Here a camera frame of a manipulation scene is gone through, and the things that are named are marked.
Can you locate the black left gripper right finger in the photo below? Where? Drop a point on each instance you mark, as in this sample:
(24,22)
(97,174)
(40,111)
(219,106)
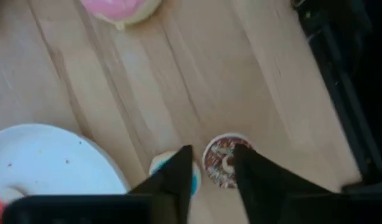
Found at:
(265,186)

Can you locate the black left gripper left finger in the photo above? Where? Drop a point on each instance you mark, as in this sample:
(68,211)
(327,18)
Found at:
(175,183)

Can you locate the small blue donut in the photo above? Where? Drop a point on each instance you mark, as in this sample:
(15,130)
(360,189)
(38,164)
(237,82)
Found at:
(158,161)

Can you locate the small chocolate sprinkle donut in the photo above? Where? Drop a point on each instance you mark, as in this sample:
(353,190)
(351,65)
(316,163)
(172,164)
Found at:
(219,161)

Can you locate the large pink donut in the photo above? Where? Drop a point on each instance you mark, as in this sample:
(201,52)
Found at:
(116,7)

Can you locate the white round plate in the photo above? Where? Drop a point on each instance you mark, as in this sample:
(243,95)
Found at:
(48,158)

